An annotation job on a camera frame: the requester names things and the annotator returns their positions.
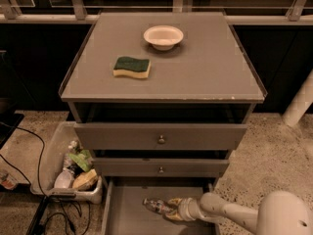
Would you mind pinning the grey drawer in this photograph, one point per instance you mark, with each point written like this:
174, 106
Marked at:
160, 136
125, 213
131, 167

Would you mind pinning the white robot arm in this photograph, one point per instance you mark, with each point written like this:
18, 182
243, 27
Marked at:
268, 188

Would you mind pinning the grey drawer cabinet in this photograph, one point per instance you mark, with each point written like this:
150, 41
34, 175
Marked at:
206, 78

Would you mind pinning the metal window railing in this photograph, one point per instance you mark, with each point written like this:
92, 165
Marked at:
236, 12

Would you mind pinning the clear plastic water bottle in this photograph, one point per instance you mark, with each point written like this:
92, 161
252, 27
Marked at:
158, 206

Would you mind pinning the clear plastic storage bin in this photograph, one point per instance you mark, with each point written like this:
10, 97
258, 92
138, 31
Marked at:
51, 165

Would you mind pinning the green yellow sponge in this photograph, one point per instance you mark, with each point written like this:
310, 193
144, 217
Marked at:
132, 67

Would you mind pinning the small white bowl in bin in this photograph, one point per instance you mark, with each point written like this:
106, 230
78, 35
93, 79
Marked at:
64, 180

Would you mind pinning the grey middle drawer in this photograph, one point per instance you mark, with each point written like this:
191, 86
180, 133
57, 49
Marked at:
131, 167

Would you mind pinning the grey top drawer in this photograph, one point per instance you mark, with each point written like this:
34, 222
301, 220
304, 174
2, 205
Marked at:
160, 136

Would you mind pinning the green packet in bin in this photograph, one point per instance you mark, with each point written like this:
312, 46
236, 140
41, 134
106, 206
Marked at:
82, 159

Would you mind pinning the small cup on floor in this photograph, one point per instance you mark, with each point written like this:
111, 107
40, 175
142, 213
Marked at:
7, 180

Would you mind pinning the yellow sponge in bin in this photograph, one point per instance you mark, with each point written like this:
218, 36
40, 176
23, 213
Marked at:
85, 180

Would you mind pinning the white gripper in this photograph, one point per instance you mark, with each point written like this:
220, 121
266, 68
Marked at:
183, 209

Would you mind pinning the grey bottom drawer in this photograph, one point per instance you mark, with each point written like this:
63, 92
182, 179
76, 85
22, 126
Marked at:
125, 213

